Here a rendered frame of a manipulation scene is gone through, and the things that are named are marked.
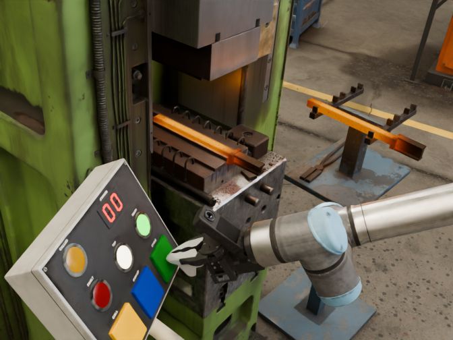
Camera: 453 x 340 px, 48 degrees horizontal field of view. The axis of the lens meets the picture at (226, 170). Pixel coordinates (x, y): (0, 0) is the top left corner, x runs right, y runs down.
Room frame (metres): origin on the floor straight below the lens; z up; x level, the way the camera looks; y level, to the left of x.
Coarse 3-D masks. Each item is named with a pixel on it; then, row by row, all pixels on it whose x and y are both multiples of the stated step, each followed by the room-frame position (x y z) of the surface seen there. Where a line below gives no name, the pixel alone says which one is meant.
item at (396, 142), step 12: (312, 108) 1.55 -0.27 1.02; (324, 108) 1.52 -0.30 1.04; (348, 120) 1.46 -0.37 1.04; (360, 120) 1.46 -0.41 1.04; (384, 132) 1.39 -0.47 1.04; (396, 144) 1.35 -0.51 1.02; (408, 144) 1.33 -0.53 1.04; (420, 144) 1.32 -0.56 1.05; (408, 156) 1.32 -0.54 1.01; (420, 156) 1.30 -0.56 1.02
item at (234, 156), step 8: (160, 120) 1.41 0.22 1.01; (168, 120) 1.41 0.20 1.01; (176, 128) 1.37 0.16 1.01; (184, 128) 1.37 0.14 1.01; (192, 136) 1.33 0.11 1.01; (200, 136) 1.33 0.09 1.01; (208, 144) 1.29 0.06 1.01; (216, 144) 1.29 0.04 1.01; (224, 152) 1.25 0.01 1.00; (232, 152) 1.24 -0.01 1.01; (240, 152) 1.25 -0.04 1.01; (232, 160) 1.23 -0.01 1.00; (240, 160) 1.23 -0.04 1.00; (248, 160) 1.21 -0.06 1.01; (256, 160) 1.22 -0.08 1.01; (248, 168) 1.21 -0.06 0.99; (256, 168) 1.20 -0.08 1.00
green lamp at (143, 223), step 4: (140, 216) 0.82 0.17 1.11; (144, 216) 0.83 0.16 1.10; (140, 220) 0.81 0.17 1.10; (144, 220) 0.82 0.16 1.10; (140, 224) 0.81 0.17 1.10; (144, 224) 0.82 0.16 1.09; (148, 224) 0.83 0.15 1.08; (140, 228) 0.80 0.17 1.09; (144, 228) 0.81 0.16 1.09; (148, 228) 0.82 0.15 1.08; (140, 232) 0.79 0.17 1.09; (144, 232) 0.80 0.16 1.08; (148, 232) 0.81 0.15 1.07
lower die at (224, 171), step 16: (160, 112) 1.49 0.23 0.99; (160, 128) 1.39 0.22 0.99; (192, 128) 1.40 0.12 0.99; (160, 144) 1.31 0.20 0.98; (176, 144) 1.30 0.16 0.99; (192, 144) 1.31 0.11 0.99; (224, 144) 1.32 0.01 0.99; (240, 144) 1.33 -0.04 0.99; (160, 160) 1.25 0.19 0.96; (176, 160) 1.23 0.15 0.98; (208, 160) 1.23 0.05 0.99; (224, 160) 1.24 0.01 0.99; (192, 176) 1.18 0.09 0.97; (208, 176) 1.17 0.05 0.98; (224, 176) 1.23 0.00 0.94; (208, 192) 1.17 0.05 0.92
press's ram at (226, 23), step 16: (160, 0) 1.18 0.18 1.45; (176, 0) 1.15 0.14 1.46; (192, 0) 1.13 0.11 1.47; (208, 0) 1.14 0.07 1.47; (224, 0) 1.18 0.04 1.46; (240, 0) 1.23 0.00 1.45; (256, 0) 1.29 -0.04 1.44; (272, 0) 1.35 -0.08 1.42; (160, 16) 1.18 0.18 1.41; (176, 16) 1.15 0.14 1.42; (192, 16) 1.12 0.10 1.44; (208, 16) 1.14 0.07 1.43; (224, 16) 1.19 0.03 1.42; (240, 16) 1.24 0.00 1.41; (256, 16) 1.29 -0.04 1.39; (160, 32) 1.18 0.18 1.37; (176, 32) 1.15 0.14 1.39; (192, 32) 1.12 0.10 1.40; (208, 32) 1.14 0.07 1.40; (224, 32) 1.19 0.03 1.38; (240, 32) 1.24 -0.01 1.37
